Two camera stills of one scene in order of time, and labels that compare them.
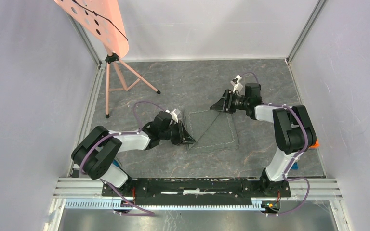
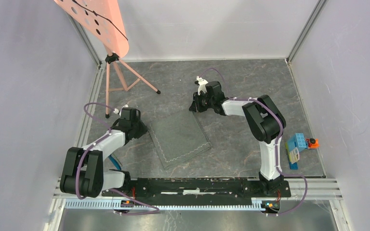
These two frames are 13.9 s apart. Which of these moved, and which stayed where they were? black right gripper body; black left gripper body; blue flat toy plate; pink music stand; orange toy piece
Moved: black right gripper body; black left gripper body
Stayed: orange toy piece; blue flat toy plate; pink music stand
